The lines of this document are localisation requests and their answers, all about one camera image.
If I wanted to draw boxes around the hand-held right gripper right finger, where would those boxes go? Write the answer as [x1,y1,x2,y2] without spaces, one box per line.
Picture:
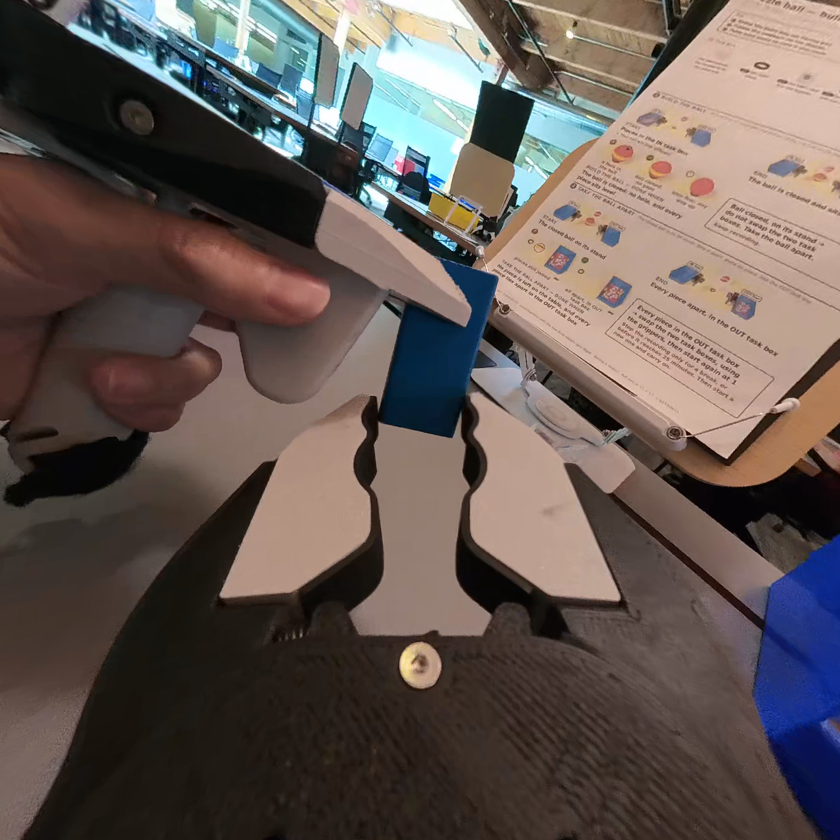
[456,392,622,621]

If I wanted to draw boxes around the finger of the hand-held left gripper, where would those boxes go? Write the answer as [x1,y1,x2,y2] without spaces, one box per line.
[314,189,475,328]

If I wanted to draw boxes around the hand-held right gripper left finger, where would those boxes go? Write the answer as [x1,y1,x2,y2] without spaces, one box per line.
[218,394,385,614]

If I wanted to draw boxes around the blue rectangular block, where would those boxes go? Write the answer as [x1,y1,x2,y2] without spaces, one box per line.
[378,257,500,439]

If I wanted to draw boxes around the person's left hand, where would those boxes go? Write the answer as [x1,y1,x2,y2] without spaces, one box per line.
[0,154,332,437]

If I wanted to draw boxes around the yellow storage bin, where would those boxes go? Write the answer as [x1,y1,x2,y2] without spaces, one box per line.
[428,192,484,235]

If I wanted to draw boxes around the white stand base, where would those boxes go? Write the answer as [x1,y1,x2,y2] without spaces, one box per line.
[472,367,636,496]

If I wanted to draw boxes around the tan and black document stand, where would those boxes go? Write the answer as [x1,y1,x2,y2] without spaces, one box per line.
[449,80,536,217]

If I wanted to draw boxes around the computer monitor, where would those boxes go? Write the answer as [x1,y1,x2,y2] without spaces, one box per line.
[338,62,375,131]
[314,31,342,109]

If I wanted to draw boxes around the wooden document stand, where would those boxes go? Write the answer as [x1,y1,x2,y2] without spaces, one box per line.
[484,0,840,490]

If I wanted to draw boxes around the blue storage bin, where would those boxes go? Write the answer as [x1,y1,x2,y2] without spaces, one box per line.
[752,537,840,840]

